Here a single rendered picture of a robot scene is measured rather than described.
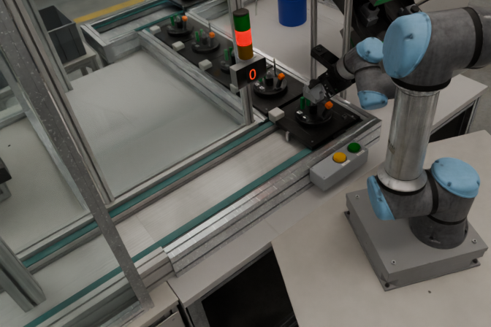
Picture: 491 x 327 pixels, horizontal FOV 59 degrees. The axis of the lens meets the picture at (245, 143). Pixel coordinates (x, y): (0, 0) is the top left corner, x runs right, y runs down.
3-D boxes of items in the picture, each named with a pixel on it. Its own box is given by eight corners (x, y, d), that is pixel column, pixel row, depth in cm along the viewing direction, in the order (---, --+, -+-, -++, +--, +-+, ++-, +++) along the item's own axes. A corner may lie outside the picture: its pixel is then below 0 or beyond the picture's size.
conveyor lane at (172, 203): (358, 138, 165) (359, 118, 158) (167, 263, 132) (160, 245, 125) (307, 106, 183) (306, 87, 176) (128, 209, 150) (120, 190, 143)
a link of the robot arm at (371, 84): (405, 99, 117) (397, 62, 120) (364, 105, 117) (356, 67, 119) (395, 107, 125) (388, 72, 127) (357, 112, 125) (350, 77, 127)
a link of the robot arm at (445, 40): (433, 225, 109) (490, 21, 75) (375, 232, 109) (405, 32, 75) (414, 191, 119) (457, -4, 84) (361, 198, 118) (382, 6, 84)
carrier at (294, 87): (312, 92, 175) (312, 65, 167) (266, 117, 165) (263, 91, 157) (274, 69, 190) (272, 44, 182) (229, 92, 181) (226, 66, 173)
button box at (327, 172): (367, 161, 150) (369, 148, 146) (324, 192, 142) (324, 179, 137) (352, 151, 154) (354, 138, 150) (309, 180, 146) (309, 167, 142)
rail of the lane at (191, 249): (379, 140, 163) (382, 117, 155) (177, 278, 128) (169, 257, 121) (367, 133, 166) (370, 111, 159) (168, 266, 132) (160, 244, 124)
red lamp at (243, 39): (255, 41, 137) (253, 28, 134) (242, 47, 135) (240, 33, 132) (245, 36, 140) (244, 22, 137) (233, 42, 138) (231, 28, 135)
